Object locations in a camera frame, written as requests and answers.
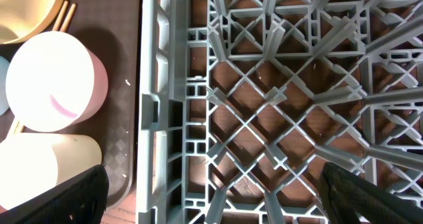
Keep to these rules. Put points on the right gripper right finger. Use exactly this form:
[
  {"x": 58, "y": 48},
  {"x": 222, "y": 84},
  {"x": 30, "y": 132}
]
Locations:
[{"x": 345, "y": 196}]

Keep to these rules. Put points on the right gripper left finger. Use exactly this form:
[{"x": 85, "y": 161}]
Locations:
[{"x": 81, "y": 199}]

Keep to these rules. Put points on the pale green cup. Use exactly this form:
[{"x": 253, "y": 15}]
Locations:
[{"x": 33, "y": 163}]

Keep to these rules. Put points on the light blue bowl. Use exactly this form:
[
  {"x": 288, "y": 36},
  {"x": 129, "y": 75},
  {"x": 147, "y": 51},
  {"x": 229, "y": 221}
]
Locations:
[{"x": 4, "y": 65}]

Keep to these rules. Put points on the pink white bowl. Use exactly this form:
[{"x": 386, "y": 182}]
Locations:
[{"x": 55, "y": 81}]

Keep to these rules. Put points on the wooden chopstick right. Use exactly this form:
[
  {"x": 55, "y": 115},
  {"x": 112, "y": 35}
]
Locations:
[{"x": 70, "y": 11}]

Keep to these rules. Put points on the brown serving tray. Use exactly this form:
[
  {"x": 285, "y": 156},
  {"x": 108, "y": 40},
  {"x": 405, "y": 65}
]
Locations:
[{"x": 110, "y": 29}]

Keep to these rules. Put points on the yellow plate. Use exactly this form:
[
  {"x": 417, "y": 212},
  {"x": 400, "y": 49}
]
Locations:
[{"x": 23, "y": 19}]

